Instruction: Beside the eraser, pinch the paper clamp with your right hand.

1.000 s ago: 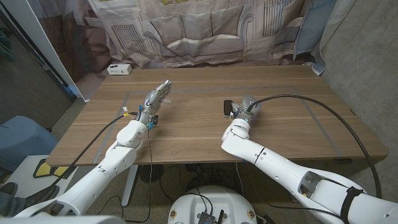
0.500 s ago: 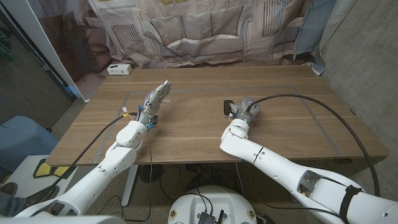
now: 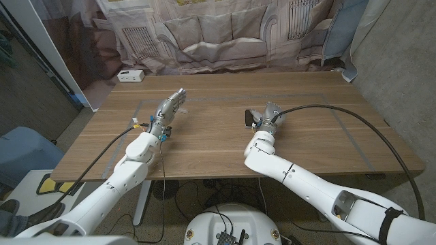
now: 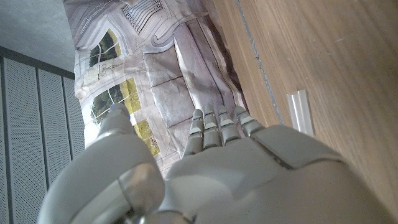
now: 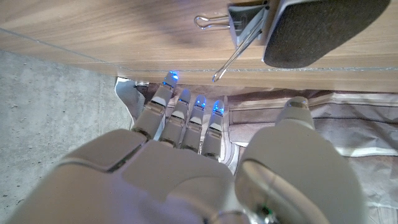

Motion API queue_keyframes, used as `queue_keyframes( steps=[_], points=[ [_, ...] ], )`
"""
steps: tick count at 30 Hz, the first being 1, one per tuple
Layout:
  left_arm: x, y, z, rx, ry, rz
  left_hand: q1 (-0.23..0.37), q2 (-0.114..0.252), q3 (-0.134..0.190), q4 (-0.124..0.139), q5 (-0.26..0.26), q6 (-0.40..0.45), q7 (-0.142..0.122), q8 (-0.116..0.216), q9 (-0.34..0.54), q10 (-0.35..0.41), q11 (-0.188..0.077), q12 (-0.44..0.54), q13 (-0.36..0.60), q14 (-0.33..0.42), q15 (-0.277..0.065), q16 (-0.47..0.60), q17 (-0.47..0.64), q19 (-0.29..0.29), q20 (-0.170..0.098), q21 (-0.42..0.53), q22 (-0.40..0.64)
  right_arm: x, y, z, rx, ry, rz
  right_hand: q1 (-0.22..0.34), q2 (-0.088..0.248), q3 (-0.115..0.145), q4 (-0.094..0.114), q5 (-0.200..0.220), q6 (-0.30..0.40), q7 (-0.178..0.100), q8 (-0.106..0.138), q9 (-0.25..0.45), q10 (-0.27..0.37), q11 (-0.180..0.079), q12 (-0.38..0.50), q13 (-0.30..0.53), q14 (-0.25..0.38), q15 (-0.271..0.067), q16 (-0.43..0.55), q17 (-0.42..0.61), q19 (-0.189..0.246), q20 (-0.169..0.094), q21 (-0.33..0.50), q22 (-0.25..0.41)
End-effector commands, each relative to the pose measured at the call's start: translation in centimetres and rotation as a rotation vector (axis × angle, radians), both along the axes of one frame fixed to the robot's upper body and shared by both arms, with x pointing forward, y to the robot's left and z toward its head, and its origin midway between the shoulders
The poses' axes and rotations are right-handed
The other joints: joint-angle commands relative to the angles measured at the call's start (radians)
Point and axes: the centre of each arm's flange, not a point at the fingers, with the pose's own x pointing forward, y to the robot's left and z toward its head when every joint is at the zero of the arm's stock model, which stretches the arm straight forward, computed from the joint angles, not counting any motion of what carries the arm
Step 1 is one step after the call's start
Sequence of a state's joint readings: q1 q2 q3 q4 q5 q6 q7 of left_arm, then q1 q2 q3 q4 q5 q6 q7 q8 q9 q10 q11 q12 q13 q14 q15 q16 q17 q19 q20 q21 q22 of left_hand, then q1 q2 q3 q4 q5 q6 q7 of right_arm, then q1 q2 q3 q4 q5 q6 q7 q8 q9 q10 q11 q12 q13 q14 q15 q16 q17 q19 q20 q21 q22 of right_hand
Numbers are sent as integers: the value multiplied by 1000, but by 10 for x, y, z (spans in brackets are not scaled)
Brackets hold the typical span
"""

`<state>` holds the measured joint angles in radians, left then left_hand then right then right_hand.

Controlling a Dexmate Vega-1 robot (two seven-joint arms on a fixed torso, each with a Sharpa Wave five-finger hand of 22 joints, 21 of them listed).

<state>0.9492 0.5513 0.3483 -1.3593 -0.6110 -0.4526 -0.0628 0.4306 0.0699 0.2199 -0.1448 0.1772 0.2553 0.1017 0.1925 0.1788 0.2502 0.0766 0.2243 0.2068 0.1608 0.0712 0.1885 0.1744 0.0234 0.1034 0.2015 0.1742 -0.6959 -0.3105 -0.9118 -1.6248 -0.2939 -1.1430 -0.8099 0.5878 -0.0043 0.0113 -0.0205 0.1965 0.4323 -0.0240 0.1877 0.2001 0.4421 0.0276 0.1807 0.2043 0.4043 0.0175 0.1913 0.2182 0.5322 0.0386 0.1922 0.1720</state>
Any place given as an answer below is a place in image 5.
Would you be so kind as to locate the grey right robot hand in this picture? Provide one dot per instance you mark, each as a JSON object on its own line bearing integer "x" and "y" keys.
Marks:
{"x": 174, "y": 180}

